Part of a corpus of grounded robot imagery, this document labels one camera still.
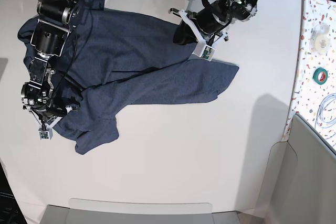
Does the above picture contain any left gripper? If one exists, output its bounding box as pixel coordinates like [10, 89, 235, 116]
[169, 8, 228, 50]

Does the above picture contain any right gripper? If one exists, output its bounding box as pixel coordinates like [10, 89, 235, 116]
[23, 105, 77, 130]

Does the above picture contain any navy blue t-shirt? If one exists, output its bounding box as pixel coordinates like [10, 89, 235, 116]
[17, 0, 240, 156]

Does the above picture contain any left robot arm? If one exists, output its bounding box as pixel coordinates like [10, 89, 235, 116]
[169, 0, 258, 61]

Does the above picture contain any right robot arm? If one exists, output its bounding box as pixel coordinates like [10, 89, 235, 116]
[21, 0, 80, 140]

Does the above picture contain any grey tray bottom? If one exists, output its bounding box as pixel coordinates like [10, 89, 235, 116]
[40, 198, 240, 223]

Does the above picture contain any clear tape roll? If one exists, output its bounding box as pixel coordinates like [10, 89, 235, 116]
[310, 23, 331, 55]

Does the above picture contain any green tape roll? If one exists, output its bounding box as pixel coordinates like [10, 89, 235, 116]
[312, 68, 328, 86]

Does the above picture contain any confetti patterned side cloth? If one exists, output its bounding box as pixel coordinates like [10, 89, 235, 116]
[282, 0, 335, 147]

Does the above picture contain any grey bin right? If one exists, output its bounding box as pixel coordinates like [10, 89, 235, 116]
[264, 114, 335, 223]

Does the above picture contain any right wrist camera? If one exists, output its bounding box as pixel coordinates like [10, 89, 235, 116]
[38, 128, 53, 140]

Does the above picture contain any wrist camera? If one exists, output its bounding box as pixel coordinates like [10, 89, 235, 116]
[193, 43, 215, 61]
[38, 128, 53, 140]

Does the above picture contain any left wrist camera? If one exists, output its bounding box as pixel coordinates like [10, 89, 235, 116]
[193, 43, 215, 61]

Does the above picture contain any white coiled cable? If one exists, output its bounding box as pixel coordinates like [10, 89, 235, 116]
[313, 93, 336, 132]

